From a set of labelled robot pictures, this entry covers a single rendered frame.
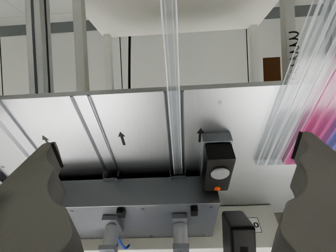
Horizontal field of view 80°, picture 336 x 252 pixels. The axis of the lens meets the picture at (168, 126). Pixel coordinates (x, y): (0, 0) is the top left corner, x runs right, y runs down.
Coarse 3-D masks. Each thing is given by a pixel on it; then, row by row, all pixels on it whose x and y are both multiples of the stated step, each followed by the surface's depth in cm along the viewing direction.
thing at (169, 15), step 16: (160, 0) 16; (176, 0) 16; (176, 16) 17; (176, 32) 18; (176, 48) 19; (176, 64) 20; (176, 80) 21; (176, 96) 22; (176, 112) 24; (176, 128) 26; (176, 144) 28; (176, 160) 30
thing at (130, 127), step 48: (0, 96) 25; (48, 96) 24; (96, 96) 24; (144, 96) 24; (192, 96) 24; (240, 96) 24; (0, 144) 30; (96, 144) 30; (144, 144) 30; (192, 144) 30; (240, 144) 30; (240, 192) 39; (288, 192) 39
